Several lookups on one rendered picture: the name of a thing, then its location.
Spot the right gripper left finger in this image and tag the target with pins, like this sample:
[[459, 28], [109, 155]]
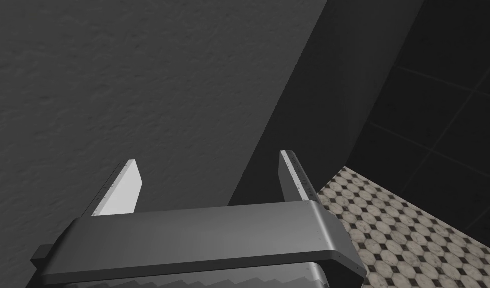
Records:
[[120, 194]]

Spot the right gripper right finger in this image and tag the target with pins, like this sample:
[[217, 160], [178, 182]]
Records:
[[295, 182]]

